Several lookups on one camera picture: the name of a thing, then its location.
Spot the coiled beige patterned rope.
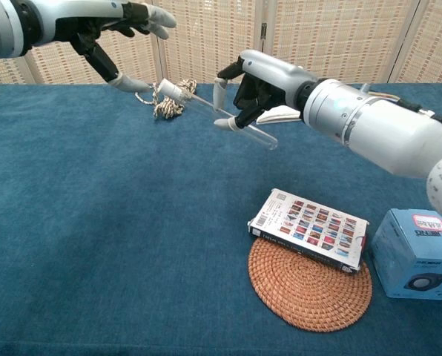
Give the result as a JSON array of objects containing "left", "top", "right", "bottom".
[{"left": 134, "top": 78, "right": 198, "bottom": 120}]

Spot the light blue speaker box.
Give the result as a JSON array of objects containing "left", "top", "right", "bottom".
[{"left": 370, "top": 208, "right": 442, "bottom": 300}]

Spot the book with photo grid cover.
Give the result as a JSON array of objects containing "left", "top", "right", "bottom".
[{"left": 247, "top": 188, "right": 370, "bottom": 275}]

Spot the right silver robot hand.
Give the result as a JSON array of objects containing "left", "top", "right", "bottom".
[{"left": 213, "top": 50, "right": 318, "bottom": 132}]

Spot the round woven rattan coaster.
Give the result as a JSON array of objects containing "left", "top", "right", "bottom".
[{"left": 248, "top": 237, "right": 374, "bottom": 333}]

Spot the woven bamboo folding screen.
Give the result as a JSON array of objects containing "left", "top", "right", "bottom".
[{"left": 0, "top": 0, "right": 442, "bottom": 90}]

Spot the small white stopper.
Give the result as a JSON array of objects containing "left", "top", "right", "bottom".
[{"left": 157, "top": 78, "right": 193, "bottom": 103}]

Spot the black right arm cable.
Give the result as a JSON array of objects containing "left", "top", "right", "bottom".
[{"left": 361, "top": 84, "right": 442, "bottom": 129}]

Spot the clear glass test tube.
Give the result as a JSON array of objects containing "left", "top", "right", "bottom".
[{"left": 183, "top": 90, "right": 279, "bottom": 151}]

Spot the teal blue tablecloth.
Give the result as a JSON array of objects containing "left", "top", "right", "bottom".
[{"left": 0, "top": 82, "right": 442, "bottom": 356}]

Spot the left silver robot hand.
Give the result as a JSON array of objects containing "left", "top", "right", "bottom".
[{"left": 33, "top": 0, "right": 177, "bottom": 93}]

